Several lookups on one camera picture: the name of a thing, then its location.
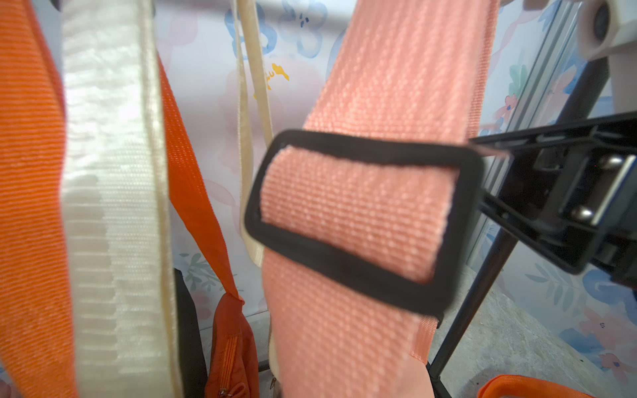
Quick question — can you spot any beige crossbody bag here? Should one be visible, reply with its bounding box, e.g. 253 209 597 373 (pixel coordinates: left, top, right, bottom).
61 1 260 397

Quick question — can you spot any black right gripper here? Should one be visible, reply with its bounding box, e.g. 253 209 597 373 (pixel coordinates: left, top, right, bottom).
469 112 636 289

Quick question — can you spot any black clothes rack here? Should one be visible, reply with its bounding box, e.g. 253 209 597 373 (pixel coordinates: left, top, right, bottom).
427 57 610 397

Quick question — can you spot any black crossbody bag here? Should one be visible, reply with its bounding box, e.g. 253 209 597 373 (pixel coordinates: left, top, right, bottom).
174 269 208 398

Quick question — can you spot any orange crossbody bag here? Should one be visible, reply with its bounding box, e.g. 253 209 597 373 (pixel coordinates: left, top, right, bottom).
477 375 590 398
0 0 260 398

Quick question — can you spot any pink crossbody bag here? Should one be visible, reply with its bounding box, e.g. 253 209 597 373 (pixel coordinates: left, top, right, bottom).
245 1 499 397

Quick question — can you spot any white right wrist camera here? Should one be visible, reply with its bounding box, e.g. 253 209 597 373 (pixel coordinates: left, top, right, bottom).
577 0 636 113

